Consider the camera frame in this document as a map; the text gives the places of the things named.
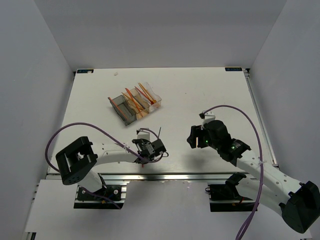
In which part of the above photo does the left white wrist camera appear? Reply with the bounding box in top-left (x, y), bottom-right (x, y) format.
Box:
top-left (136, 129), bottom-right (150, 141)

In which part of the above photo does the red plastic knife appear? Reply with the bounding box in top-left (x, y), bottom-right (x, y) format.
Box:
top-left (125, 88), bottom-right (145, 110)

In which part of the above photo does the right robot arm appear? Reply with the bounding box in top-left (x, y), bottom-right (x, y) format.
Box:
top-left (187, 120), bottom-right (320, 234)

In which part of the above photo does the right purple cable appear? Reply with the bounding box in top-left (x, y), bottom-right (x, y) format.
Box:
top-left (198, 104), bottom-right (267, 240)

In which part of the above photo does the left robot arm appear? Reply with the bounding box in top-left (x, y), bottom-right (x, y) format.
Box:
top-left (55, 136), bottom-right (167, 200)

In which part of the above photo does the orange plastic fork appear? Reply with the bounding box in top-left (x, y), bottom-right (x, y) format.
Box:
top-left (135, 83), bottom-right (157, 105)

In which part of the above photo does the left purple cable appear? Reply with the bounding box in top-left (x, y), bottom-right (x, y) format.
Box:
top-left (44, 122), bottom-right (170, 210)

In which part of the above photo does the purple cable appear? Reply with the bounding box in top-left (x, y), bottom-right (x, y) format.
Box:
top-left (44, 122), bottom-right (170, 210)
top-left (198, 104), bottom-right (267, 240)

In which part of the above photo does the aluminium front rail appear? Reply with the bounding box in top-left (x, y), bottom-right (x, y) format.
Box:
top-left (46, 171), bottom-right (285, 182)

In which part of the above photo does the aluminium rail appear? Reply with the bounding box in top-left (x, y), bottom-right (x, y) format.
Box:
top-left (46, 171), bottom-right (285, 182)
top-left (242, 68), bottom-right (280, 170)

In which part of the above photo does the red plastic fork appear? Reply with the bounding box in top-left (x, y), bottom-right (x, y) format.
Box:
top-left (134, 86), bottom-right (154, 105)

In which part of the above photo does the orange transparent container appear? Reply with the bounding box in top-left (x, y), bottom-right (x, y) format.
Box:
top-left (122, 88), bottom-right (150, 119)

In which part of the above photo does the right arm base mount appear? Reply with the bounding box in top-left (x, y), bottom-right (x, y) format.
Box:
top-left (205, 172), bottom-right (254, 213)

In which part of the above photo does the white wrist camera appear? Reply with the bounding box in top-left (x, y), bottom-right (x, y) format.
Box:
top-left (199, 110), bottom-right (216, 125)
top-left (136, 129), bottom-right (150, 141)

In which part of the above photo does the aluminium right rail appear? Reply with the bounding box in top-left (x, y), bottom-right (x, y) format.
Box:
top-left (242, 68), bottom-right (280, 170)

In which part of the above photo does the blue plastic knife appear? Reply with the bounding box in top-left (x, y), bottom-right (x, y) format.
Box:
top-left (135, 98), bottom-right (146, 109)

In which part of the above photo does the left blue table label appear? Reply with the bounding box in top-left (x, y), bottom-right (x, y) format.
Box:
top-left (76, 69), bottom-right (94, 74)

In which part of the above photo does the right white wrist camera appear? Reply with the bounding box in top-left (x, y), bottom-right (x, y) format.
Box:
top-left (199, 110), bottom-right (216, 125)

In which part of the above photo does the grey transparent container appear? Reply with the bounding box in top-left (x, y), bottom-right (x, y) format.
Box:
top-left (111, 95), bottom-right (137, 126)

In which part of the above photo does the orange yellow fork bottom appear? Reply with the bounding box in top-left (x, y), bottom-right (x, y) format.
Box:
top-left (138, 82), bottom-right (157, 103)

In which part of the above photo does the orange plastic knife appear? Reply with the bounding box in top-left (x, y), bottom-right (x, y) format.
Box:
top-left (122, 92), bottom-right (142, 113)

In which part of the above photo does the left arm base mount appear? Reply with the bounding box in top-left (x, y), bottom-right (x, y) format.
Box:
top-left (73, 173), bottom-right (126, 210)

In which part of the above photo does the clear transparent container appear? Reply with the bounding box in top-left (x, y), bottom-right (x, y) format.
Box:
top-left (135, 82), bottom-right (162, 113)

